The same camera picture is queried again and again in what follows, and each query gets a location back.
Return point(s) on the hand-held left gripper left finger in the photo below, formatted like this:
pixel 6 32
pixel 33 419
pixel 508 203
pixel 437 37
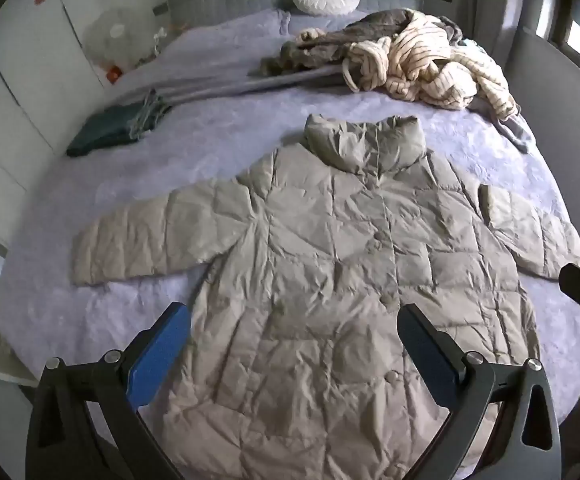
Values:
pixel 157 355

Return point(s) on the cream striped garment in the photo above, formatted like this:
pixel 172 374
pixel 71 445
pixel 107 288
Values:
pixel 420 65

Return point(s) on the white wardrobe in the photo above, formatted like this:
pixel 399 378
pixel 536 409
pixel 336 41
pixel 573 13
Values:
pixel 24 70

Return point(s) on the grey blanket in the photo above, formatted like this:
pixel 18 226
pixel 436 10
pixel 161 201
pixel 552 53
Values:
pixel 209 75

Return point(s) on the dark green folded garment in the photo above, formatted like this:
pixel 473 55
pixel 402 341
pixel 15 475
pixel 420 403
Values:
pixel 102 127

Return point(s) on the white fan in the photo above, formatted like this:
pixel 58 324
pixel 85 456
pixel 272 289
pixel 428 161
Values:
pixel 112 35

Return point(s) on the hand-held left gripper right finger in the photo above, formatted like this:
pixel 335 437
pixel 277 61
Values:
pixel 432 360

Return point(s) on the beige quilted puffer jacket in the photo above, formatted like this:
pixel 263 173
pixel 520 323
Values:
pixel 320 260

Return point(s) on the brown fuzzy garment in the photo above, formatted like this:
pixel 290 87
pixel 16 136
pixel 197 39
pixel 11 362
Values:
pixel 320 42

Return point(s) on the grey garment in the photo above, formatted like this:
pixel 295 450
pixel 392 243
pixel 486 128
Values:
pixel 512 130

